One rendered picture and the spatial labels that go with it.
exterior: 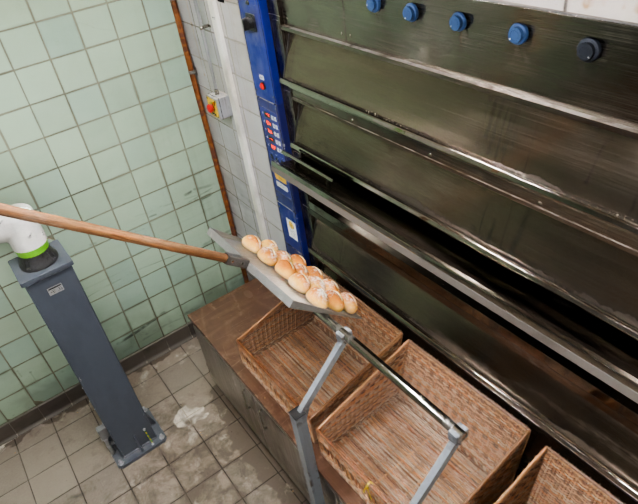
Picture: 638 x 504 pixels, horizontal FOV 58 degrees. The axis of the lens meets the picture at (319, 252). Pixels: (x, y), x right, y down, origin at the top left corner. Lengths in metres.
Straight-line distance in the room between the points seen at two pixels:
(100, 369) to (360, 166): 1.52
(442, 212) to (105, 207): 1.85
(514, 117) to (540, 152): 0.11
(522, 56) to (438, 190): 0.51
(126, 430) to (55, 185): 1.24
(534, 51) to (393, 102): 0.50
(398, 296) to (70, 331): 1.37
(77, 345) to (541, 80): 2.08
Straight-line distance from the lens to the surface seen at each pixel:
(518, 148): 1.47
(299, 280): 1.95
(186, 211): 3.24
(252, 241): 2.17
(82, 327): 2.64
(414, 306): 2.13
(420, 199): 1.79
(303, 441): 2.01
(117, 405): 2.97
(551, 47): 1.36
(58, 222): 1.61
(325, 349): 2.58
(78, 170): 2.95
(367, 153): 1.95
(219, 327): 2.81
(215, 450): 3.10
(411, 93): 1.69
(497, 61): 1.46
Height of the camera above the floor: 2.47
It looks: 37 degrees down
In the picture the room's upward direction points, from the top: 9 degrees counter-clockwise
